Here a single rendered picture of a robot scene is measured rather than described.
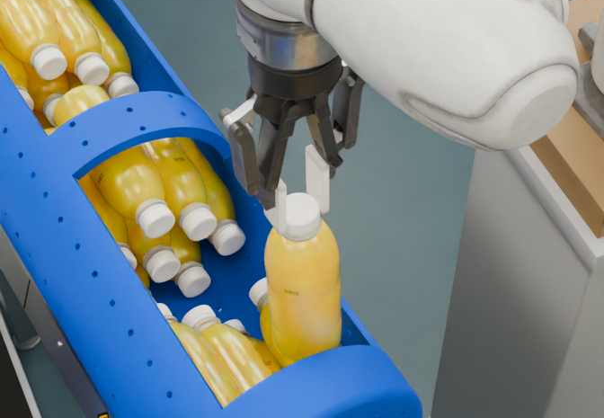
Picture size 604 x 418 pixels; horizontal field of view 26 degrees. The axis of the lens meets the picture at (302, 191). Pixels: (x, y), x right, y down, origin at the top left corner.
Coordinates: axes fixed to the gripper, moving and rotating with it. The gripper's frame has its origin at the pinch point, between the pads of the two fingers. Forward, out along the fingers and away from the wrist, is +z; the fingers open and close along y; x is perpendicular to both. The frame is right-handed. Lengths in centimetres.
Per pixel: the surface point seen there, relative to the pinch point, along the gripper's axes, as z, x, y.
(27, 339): 139, -86, 14
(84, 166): 20.5, -28.4, 10.4
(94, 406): 55, -20, 18
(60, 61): 26, -49, 5
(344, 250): 143, -73, -55
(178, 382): 22.2, 0.0, 14.0
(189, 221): 29.9, -22.0, 1.5
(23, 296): 57, -41, 19
